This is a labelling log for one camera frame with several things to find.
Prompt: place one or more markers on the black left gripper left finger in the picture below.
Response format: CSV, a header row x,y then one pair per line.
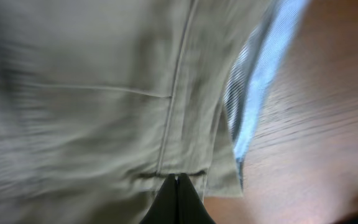
x,y
164,208

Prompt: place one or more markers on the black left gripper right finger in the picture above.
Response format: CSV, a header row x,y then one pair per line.
x,y
190,208

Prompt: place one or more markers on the khaki shorts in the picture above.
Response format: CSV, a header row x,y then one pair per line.
x,y
101,100

